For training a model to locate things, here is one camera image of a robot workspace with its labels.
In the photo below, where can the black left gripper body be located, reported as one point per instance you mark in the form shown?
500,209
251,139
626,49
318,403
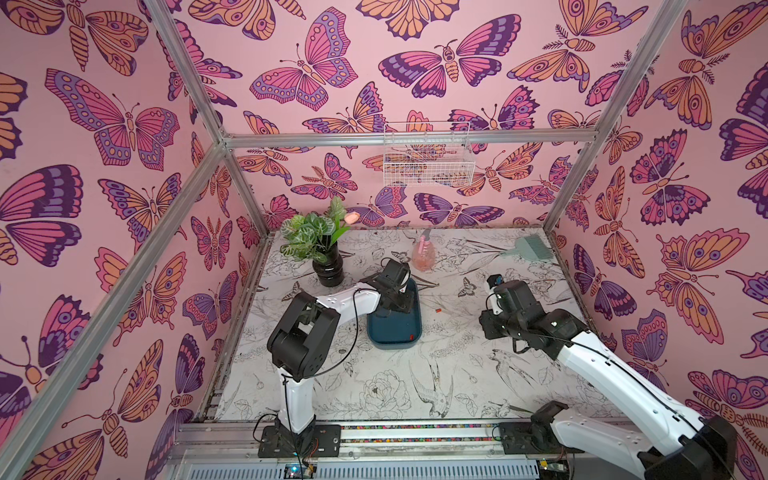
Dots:
401,302

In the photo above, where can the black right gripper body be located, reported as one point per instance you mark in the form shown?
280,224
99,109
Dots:
504,294

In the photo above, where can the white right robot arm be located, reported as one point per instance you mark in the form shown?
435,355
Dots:
669,441

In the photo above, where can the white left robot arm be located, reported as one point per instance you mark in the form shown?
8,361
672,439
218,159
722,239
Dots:
301,340

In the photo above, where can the teal storage box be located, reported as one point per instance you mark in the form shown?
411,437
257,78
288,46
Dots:
390,330

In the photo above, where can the pink spray bottle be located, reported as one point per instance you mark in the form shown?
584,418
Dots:
423,254

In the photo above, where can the black vase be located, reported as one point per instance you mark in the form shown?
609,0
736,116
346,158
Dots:
330,273

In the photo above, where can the green artificial plant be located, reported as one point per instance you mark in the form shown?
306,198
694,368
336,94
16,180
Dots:
313,236

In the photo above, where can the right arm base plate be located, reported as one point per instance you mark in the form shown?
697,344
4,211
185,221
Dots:
533,437

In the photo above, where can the white wire basket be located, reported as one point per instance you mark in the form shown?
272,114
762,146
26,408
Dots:
427,158

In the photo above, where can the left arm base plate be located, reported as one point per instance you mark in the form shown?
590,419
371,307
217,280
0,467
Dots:
316,441

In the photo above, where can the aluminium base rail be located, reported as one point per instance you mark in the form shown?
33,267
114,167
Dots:
452,449

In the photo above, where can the aluminium frame post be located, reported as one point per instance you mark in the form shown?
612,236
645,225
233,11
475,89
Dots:
647,49

